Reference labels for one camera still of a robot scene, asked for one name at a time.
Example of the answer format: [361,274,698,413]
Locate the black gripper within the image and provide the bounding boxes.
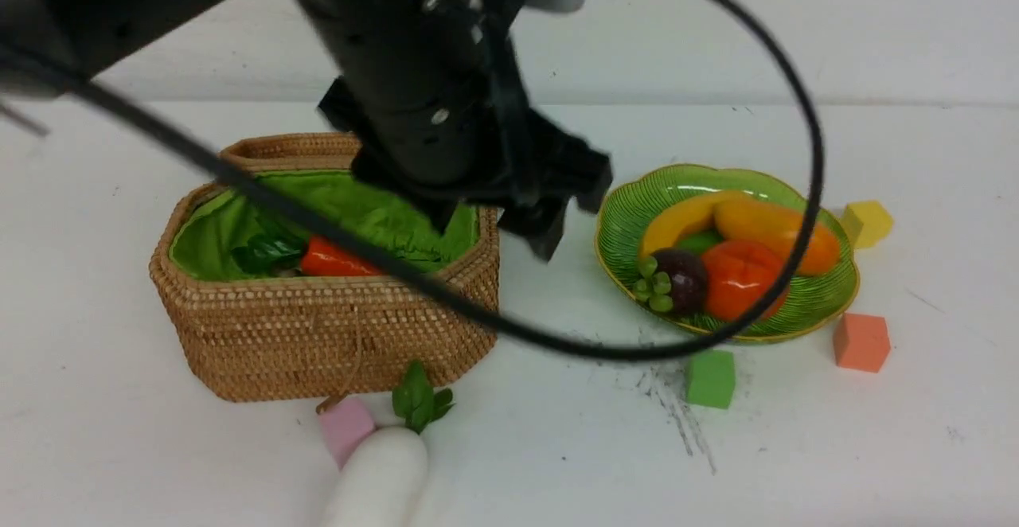
[318,77,614,262]

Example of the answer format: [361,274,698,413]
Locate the red toy carrot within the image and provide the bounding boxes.
[231,217,387,278]

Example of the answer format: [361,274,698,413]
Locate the purple toy mangosteen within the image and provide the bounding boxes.
[632,248,709,318]

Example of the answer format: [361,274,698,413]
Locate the yellow toy banana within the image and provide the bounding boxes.
[637,190,751,260]

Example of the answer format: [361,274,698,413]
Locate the orange toy persimmon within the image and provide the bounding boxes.
[700,240,785,322]

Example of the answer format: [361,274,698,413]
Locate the white toy radish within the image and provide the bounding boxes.
[319,360,455,526]

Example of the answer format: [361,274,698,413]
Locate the yellow toy mango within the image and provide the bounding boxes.
[714,198,841,276]

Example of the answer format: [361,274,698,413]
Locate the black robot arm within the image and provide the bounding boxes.
[2,0,421,102]

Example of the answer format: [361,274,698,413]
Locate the wicker basket lid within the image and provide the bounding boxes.
[220,131,361,173]

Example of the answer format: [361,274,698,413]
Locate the pink foam cube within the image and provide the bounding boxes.
[317,396,377,469]

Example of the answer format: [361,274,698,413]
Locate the woven wicker basket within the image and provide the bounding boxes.
[150,156,499,401]

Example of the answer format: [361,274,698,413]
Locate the green foam cube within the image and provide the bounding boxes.
[685,349,736,410]

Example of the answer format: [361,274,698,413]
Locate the yellow foam cube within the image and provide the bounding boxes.
[841,200,894,250]

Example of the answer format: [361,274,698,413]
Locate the orange foam cube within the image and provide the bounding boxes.
[832,313,892,373]

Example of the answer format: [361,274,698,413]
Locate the black cable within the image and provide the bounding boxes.
[0,0,825,363]

